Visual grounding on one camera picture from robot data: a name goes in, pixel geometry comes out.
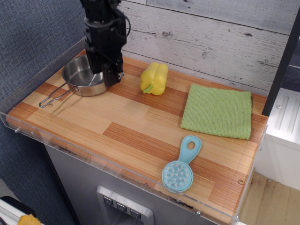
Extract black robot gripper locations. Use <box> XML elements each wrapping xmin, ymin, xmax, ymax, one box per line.
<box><xmin>85</xmin><ymin>20</ymin><xmax>127</xmax><ymax>88</ymax></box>

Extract stainless steel pot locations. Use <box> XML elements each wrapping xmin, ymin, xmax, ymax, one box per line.
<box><xmin>39</xmin><ymin>55</ymin><xmax>108</xmax><ymax>108</ymax></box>

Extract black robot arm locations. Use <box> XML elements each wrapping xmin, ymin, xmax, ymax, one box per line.
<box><xmin>81</xmin><ymin>0</ymin><xmax>131</xmax><ymax>88</ymax></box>

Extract yellow toy bell pepper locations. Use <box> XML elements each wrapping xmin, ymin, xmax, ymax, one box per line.
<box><xmin>140</xmin><ymin>62</ymin><xmax>169</xmax><ymax>96</ymax></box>

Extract green knitted cloth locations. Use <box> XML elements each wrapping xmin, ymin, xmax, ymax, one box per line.
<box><xmin>180</xmin><ymin>84</ymin><xmax>252</xmax><ymax>140</ymax></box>

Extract grey toy fridge cabinet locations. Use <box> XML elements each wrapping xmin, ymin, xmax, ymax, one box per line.
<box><xmin>46</xmin><ymin>146</ymin><xmax>237</xmax><ymax>225</ymax></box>

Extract light blue scrubbing brush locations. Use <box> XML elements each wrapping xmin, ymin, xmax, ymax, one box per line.
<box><xmin>162</xmin><ymin>135</ymin><xmax>202</xmax><ymax>193</ymax></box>

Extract yellow object bottom left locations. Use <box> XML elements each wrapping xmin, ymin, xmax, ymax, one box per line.
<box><xmin>17</xmin><ymin>214</ymin><xmax>42</xmax><ymax>225</ymax></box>

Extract clear acrylic table guard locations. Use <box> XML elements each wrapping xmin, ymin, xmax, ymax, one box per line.
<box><xmin>0</xmin><ymin>41</ymin><xmax>267</xmax><ymax>217</ymax></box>

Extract white side cabinet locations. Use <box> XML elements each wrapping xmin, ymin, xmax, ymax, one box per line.
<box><xmin>254</xmin><ymin>88</ymin><xmax>300</xmax><ymax>190</ymax></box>

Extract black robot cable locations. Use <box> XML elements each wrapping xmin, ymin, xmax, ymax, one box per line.
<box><xmin>116</xmin><ymin>9</ymin><xmax>131</xmax><ymax>38</ymax></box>

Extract black right frame post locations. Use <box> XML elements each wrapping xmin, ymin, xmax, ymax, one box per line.
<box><xmin>262</xmin><ymin>9</ymin><xmax>300</xmax><ymax>116</ymax></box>

